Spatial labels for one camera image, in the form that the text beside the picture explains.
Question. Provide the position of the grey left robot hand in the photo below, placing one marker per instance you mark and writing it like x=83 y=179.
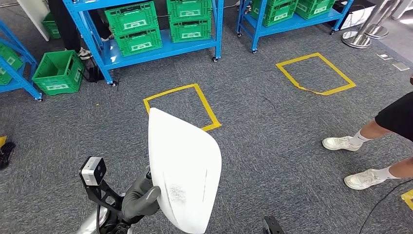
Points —
x=138 y=200

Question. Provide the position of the white curved plastic part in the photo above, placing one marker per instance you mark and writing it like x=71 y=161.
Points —
x=184 y=174

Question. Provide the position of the blue metal shelf rack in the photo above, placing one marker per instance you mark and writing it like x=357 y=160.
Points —
x=180 y=48
x=309 y=22
x=19 y=84

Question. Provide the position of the yellow floor tape square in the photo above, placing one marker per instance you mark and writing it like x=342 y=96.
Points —
x=206 y=109
x=2 y=141
x=338 y=76
x=408 y=198

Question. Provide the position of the black router with antennas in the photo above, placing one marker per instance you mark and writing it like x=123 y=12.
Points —
x=93 y=72

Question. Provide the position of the black stand base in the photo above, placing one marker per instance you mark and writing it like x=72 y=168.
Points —
x=6 y=155

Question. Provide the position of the person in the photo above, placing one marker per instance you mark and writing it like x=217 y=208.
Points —
x=397 y=116
x=67 y=25

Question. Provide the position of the white cabinet panel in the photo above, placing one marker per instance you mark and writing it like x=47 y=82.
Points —
x=32 y=16

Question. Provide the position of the steel stanchion base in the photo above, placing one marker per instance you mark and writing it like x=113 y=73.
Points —
x=355 y=40
x=377 y=31

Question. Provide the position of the white box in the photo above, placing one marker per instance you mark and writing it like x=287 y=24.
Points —
x=351 y=16

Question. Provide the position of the floor socket plate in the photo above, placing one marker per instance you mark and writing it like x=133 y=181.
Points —
x=401 y=66
x=384 y=56

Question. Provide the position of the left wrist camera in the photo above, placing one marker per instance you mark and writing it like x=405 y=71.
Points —
x=92 y=171

